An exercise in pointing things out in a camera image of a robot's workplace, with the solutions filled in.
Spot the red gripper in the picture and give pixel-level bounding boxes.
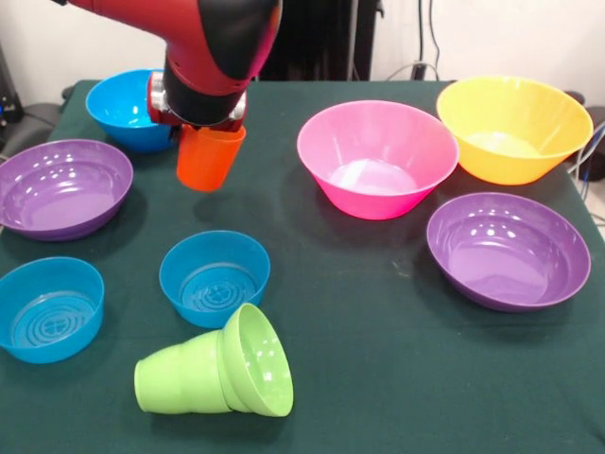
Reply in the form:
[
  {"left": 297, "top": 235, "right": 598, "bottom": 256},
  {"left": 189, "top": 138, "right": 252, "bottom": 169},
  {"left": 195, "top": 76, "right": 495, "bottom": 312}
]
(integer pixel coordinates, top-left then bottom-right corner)
[{"left": 146, "top": 69, "right": 249, "bottom": 144}]

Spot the orange cup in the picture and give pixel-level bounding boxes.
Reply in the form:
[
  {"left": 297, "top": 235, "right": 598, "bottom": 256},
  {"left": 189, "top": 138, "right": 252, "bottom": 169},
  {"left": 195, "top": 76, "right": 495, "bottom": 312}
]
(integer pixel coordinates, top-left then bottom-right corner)
[{"left": 176, "top": 123, "right": 248, "bottom": 193}]

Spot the blue bowl with ringed bottom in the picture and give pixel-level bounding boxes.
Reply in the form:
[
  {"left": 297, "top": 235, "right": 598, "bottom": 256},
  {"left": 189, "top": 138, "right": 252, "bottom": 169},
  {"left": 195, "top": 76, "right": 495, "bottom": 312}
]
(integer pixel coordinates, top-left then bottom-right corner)
[
  {"left": 0, "top": 256, "right": 106, "bottom": 365},
  {"left": 158, "top": 230, "right": 271, "bottom": 330}
]

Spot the pink bowl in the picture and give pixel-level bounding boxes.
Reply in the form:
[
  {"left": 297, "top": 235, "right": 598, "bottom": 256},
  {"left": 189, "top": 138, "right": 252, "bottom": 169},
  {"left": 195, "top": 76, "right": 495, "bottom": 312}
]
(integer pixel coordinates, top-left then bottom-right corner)
[{"left": 296, "top": 100, "right": 460, "bottom": 221}]

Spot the green cup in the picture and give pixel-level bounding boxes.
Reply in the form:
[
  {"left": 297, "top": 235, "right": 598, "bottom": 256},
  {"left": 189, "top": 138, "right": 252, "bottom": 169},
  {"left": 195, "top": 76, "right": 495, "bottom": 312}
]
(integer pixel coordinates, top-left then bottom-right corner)
[{"left": 133, "top": 329, "right": 229, "bottom": 415}]

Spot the small green bowl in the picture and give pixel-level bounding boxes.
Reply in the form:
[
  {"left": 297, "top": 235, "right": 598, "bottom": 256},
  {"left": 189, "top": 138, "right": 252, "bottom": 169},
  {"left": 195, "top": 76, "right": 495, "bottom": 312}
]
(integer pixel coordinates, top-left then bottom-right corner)
[{"left": 216, "top": 302, "right": 295, "bottom": 418}]

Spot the deep smooth blue bowl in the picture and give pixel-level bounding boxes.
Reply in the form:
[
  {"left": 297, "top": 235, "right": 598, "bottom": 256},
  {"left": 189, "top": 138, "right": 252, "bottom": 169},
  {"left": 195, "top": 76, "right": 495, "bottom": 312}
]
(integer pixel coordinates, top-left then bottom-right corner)
[{"left": 84, "top": 68, "right": 180, "bottom": 153}]

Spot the purple bowl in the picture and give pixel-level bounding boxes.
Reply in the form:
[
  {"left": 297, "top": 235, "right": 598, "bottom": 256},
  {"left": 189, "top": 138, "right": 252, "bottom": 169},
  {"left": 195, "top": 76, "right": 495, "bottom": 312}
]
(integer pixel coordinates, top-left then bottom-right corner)
[
  {"left": 0, "top": 138, "right": 134, "bottom": 242},
  {"left": 425, "top": 191, "right": 592, "bottom": 313}
]

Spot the black rounded seat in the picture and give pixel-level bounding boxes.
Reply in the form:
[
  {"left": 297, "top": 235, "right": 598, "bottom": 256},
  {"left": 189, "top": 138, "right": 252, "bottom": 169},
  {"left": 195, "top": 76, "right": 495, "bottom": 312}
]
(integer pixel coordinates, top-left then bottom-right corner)
[{"left": 9, "top": 100, "right": 63, "bottom": 157}]

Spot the black equipment rack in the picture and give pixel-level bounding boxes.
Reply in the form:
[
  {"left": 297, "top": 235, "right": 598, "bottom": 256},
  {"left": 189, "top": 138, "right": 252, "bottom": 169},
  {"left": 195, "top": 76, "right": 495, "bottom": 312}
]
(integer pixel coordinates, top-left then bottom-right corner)
[{"left": 0, "top": 44, "right": 24, "bottom": 143}]

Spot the yellow-orange bowl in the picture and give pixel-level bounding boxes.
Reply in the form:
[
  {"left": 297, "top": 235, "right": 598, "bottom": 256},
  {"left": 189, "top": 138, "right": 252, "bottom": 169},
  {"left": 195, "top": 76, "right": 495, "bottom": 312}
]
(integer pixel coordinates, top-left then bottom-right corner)
[{"left": 435, "top": 75, "right": 595, "bottom": 186}]

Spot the dark green tablecloth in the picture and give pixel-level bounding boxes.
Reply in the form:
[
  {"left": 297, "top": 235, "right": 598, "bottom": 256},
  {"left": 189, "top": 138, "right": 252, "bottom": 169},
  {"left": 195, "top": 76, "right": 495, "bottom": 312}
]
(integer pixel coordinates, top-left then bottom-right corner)
[{"left": 0, "top": 79, "right": 605, "bottom": 454}]

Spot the black plug with grey cable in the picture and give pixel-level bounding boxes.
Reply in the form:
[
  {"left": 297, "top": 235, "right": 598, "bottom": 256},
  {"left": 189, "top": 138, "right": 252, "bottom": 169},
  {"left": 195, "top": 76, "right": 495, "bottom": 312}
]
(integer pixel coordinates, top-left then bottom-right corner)
[{"left": 387, "top": 60, "right": 439, "bottom": 81}]

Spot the light blue cable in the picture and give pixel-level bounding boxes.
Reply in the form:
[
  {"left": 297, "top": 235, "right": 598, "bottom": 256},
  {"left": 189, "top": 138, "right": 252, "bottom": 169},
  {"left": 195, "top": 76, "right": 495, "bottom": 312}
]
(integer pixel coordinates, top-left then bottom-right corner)
[{"left": 569, "top": 120, "right": 605, "bottom": 183}]

